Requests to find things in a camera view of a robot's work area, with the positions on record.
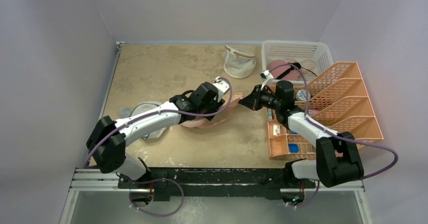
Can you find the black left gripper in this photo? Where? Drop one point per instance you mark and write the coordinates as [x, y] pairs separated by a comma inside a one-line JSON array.
[[216, 105]]

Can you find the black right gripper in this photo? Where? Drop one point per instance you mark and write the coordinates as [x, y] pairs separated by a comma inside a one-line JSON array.
[[257, 99]]

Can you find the floral mesh laundry bag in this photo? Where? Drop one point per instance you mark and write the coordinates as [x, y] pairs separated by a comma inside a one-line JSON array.
[[201, 123]]

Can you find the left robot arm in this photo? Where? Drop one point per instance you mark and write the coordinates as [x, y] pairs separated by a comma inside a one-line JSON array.
[[109, 139]]

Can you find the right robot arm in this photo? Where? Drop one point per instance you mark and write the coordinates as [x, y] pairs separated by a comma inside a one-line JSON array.
[[337, 157]]

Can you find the pink bra in basket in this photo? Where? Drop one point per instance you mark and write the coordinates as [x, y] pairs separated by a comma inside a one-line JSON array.
[[281, 71]]

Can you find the white marker in organizer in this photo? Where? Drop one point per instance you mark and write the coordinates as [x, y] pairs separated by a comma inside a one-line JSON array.
[[269, 114]]

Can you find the white box in organizer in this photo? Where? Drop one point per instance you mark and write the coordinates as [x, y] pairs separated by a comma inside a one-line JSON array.
[[276, 130]]

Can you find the blue item in organizer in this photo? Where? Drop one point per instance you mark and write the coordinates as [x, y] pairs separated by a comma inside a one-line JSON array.
[[293, 148]]

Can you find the white plastic basket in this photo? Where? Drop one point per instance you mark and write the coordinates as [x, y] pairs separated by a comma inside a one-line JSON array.
[[314, 57]]

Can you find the orange plastic desk organizer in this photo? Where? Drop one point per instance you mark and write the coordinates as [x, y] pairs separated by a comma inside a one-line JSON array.
[[340, 101]]

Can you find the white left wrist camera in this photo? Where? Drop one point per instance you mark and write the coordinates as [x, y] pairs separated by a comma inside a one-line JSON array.
[[222, 86]]

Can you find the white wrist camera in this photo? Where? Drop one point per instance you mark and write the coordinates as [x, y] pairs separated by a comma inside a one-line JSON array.
[[267, 78], [222, 86]]

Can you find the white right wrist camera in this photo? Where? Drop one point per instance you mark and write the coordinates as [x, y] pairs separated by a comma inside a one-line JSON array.
[[267, 78]]

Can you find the white mesh drawstring bag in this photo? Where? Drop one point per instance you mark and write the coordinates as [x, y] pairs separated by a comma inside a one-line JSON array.
[[238, 63]]

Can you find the metal corner bracket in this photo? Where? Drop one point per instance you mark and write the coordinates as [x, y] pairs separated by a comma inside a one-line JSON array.
[[120, 45]]

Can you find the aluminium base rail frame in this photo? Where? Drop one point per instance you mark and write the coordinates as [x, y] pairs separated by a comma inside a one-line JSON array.
[[211, 195]]

